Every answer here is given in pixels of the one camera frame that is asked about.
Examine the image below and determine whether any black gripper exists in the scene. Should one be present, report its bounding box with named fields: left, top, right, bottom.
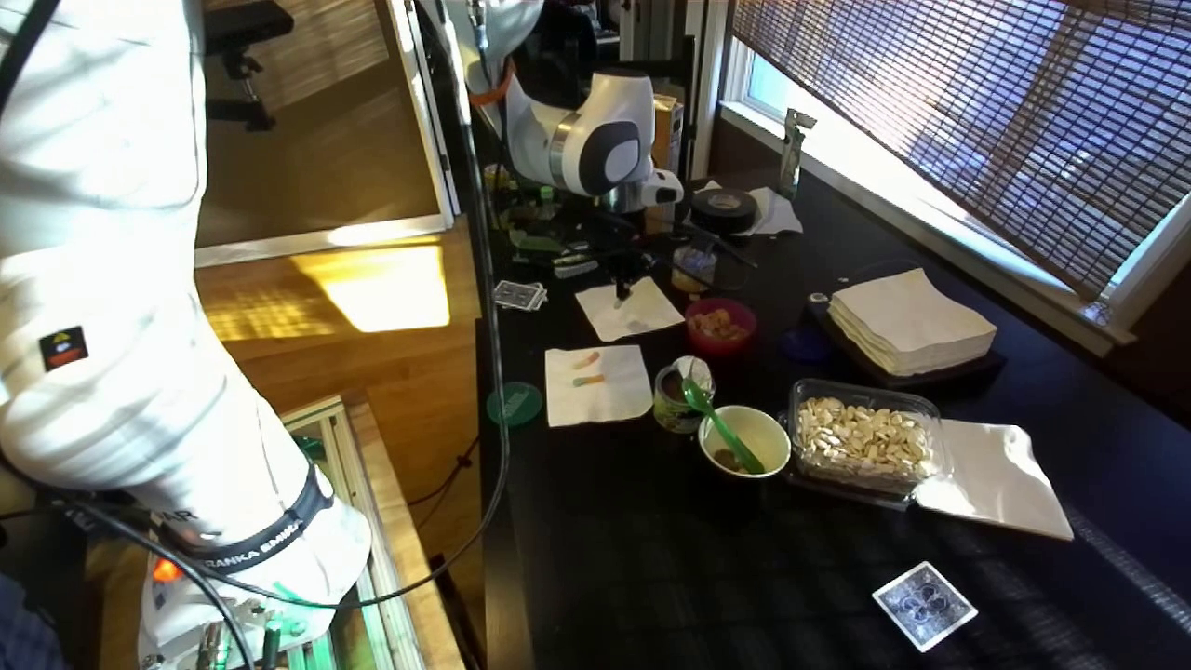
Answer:
left=590, top=195, right=670, bottom=309

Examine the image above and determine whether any white paper serviette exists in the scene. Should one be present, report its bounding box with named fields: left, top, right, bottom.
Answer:
left=541, top=340, right=660, bottom=431
left=571, top=271, right=690, bottom=347

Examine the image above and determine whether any clear jelly candy packet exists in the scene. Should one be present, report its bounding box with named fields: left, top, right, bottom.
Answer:
left=665, top=237, right=727, bottom=299

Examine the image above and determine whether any white green handheld device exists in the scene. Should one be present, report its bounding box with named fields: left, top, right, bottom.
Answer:
left=549, top=245, right=604, bottom=282

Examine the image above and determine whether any red bowl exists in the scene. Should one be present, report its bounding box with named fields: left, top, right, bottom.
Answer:
left=681, top=293, right=763, bottom=363

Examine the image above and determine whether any black tape roll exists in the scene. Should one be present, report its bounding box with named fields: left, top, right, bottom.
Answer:
left=690, top=182, right=763, bottom=237

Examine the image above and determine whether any blue playing card deck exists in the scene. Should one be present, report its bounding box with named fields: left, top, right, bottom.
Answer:
left=487, top=276, right=556, bottom=318

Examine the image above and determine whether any small green cup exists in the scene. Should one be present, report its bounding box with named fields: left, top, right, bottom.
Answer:
left=651, top=353, right=719, bottom=437

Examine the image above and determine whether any crumpled white tissue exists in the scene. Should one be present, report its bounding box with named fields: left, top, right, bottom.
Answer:
left=700, top=180, right=808, bottom=241

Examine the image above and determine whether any green round lid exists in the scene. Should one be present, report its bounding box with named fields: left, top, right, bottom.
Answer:
left=484, top=375, right=548, bottom=430

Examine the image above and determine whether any green plastic spoon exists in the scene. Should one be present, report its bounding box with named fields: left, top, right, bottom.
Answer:
left=677, top=373, right=769, bottom=478

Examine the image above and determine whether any green bowl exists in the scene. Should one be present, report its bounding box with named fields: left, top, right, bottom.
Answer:
left=696, top=402, right=796, bottom=485

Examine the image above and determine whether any clear popcorn container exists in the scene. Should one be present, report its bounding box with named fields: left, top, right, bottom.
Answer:
left=781, top=375, right=943, bottom=508

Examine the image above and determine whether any white napkin stack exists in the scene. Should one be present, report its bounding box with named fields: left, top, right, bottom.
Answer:
left=822, top=263, right=1001, bottom=381

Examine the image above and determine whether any wooden robot stand board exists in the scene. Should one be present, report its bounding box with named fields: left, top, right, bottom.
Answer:
left=277, top=392, right=469, bottom=670

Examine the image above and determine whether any bamboo window blind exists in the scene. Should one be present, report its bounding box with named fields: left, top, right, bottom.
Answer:
left=727, top=0, right=1191, bottom=309

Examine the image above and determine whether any small blue white card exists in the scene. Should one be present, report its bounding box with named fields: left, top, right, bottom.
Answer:
left=868, top=559, right=982, bottom=657

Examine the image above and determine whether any black office chair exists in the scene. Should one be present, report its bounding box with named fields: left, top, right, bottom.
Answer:
left=197, top=0, right=298, bottom=132

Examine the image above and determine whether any dark blue cloth item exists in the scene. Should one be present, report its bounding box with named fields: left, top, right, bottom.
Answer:
left=0, top=571, right=66, bottom=670

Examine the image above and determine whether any black hanging cable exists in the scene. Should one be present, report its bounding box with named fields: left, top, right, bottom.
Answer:
left=281, top=0, right=512, bottom=617

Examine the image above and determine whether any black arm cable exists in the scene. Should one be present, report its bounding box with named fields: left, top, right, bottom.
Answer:
left=0, top=0, right=64, bottom=107

